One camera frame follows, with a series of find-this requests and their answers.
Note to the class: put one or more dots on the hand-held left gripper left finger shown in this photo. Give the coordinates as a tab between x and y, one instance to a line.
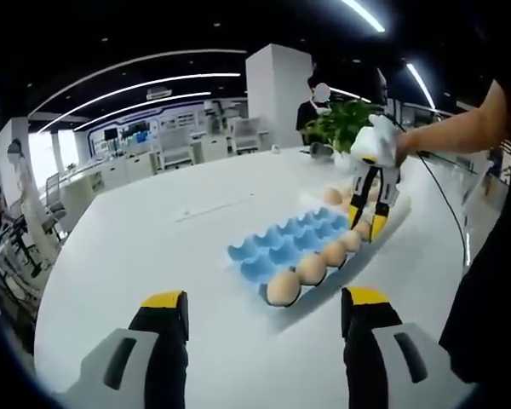
162	341

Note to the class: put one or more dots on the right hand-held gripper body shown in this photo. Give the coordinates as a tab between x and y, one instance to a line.
379	142

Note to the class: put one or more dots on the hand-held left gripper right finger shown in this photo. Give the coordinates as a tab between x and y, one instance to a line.
362	349

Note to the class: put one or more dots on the single brown egg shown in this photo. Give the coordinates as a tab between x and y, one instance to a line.
313	269
283	292
363	230
351	241
334	254

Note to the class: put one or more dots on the blue egg tray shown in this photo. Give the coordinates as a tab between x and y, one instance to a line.
277	249

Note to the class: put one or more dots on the white plastic egg holder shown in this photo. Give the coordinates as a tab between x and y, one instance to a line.
394	213

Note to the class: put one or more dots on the person's right hand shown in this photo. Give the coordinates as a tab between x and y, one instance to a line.
409	145

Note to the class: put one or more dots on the green potted plant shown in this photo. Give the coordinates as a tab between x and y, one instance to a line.
340	123

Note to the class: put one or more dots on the grey device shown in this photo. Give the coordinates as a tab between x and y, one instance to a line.
321	150

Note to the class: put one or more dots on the ceiling light strip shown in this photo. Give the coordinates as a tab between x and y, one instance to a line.
187	78
366	17
419	83
174	96
196	53

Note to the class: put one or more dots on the white table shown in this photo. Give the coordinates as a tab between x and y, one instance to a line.
153	247

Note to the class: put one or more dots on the white square pillar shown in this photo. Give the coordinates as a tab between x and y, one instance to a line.
13	132
277	85

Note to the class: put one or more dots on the white office chair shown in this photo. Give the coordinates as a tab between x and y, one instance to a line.
247	134
176	147

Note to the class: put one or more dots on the person's black shirt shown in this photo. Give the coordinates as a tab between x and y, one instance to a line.
489	277

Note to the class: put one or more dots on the white low cabinet row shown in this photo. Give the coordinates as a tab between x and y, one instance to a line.
123	170

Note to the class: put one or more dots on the small potted plant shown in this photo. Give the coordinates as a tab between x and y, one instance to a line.
71	166

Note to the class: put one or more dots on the black monitor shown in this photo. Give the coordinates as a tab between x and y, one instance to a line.
110	134

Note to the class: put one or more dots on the ceiling air vent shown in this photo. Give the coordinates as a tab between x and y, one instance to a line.
159	93

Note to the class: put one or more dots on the white display wall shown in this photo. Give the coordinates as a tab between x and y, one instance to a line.
179	117

